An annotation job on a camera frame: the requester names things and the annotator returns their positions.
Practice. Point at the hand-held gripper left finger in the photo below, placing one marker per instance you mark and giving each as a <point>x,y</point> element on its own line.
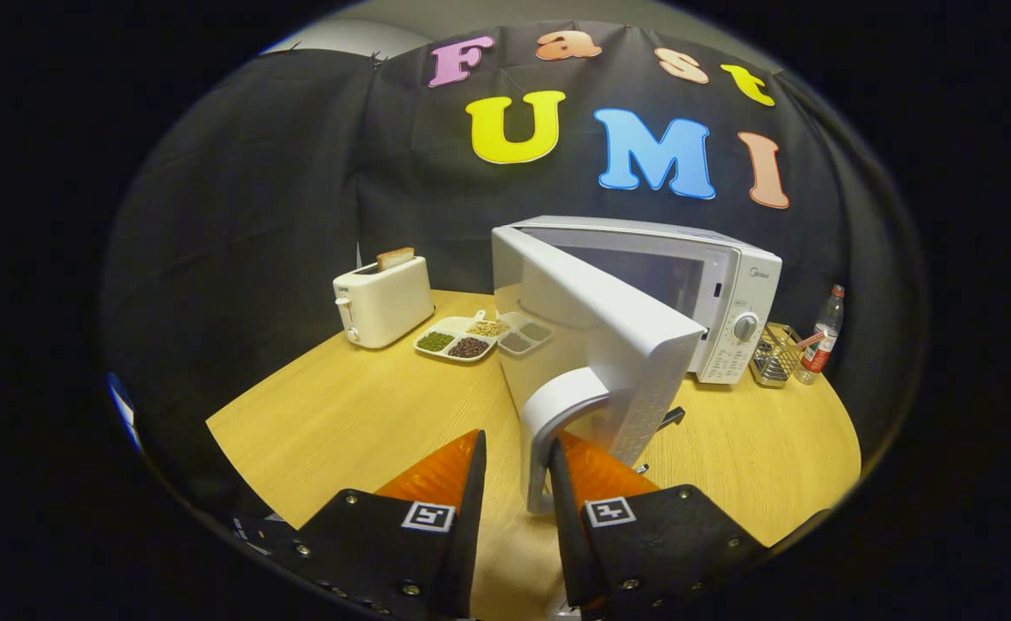
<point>471,535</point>

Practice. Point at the white divided tray with beans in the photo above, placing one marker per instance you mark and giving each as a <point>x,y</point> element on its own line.
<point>458,338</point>

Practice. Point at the white toaster oven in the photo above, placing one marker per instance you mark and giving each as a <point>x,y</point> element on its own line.
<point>609,328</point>

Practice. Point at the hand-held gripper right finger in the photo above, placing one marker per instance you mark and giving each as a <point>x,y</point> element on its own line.
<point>568,535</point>

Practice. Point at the cream pop-up toaster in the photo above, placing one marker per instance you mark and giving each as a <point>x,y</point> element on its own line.
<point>389,302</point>

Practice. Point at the clear plastic bottle red cap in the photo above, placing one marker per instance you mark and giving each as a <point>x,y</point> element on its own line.
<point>820,341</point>

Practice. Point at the toast slice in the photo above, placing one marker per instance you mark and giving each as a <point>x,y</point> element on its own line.
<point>395,258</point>

